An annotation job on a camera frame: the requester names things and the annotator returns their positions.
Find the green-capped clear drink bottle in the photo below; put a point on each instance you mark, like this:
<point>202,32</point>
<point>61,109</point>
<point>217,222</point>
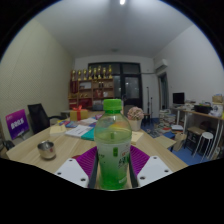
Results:
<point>112,143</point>

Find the pink flowers in white pot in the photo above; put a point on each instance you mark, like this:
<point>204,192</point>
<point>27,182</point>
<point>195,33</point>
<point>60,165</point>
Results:
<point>135,116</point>

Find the yellow gift box red ribbon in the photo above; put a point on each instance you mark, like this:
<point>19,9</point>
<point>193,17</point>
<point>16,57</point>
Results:
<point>78,114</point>

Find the open white book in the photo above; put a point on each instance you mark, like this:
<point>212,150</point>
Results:
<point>78,130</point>

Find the ceiling light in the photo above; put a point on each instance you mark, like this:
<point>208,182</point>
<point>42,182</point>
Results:
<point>122,1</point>

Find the wooden shelf unit with trophies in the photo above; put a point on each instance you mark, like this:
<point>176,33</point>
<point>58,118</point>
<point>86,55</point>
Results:
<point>90,90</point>

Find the purple sign board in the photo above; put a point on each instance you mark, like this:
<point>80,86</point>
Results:
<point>16,123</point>

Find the yellow notepad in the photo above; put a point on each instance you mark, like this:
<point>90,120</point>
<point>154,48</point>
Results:
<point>136,136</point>

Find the black framed glass door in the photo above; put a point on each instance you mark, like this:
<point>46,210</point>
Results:
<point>128,85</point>

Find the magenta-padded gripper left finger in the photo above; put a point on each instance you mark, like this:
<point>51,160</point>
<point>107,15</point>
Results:
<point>71,171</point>

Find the black box on desk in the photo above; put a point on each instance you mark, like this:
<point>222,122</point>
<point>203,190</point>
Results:
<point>203,108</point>

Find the black computer monitor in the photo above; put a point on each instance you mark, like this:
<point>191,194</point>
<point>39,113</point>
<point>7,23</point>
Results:
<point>178,98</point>

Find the wooden side desk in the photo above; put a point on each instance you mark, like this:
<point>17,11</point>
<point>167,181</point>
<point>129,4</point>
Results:
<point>206,115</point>

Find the white wall air conditioner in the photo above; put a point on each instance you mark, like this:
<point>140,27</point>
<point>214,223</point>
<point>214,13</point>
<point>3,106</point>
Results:
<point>161,65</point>

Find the brown wooden stool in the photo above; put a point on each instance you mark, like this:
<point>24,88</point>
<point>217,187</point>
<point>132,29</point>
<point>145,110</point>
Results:
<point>194,130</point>

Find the black office chair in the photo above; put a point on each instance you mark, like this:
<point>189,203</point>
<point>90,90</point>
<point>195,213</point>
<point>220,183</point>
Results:
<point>37,117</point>

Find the small steel cup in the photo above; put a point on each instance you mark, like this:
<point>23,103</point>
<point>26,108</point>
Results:
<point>46,150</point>

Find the white round stool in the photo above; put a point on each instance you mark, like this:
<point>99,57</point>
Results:
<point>205,136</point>

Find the stack of books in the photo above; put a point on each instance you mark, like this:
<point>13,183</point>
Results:
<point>166,119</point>

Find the teal book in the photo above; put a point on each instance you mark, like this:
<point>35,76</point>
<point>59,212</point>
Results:
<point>90,135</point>

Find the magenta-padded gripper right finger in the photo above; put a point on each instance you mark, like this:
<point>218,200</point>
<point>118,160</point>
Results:
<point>151,170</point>

